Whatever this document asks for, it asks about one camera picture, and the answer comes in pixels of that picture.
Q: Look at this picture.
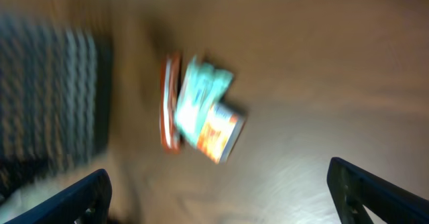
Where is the small orange tissue pack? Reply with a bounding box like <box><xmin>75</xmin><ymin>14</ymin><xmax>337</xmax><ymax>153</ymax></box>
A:
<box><xmin>196</xmin><ymin>103</ymin><xmax>246</xmax><ymax>164</ymax></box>

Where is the orange snack bar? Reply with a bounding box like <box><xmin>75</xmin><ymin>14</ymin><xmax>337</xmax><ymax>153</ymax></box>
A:
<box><xmin>160</xmin><ymin>52</ymin><xmax>181</xmax><ymax>154</ymax></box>

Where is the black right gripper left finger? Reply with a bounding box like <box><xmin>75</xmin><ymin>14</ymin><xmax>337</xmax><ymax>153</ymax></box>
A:
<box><xmin>7</xmin><ymin>169</ymin><xmax>112</xmax><ymax>224</ymax></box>

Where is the teal wet wipes pack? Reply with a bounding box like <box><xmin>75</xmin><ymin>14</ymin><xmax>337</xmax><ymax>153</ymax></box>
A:
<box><xmin>174</xmin><ymin>57</ymin><xmax>234</xmax><ymax>148</ymax></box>

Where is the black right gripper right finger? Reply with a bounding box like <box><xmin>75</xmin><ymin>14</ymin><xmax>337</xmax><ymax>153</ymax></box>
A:
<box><xmin>326</xmin><ymin>157</ymin><xmax>428</xmax><ymax>223</ymax></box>

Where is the grey plastic basket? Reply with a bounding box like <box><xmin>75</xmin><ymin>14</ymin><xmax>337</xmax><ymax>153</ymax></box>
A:
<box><xmin>1</xmin><ymin>13</ymin><xmax>113</xmax><ymax>199</ymax></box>

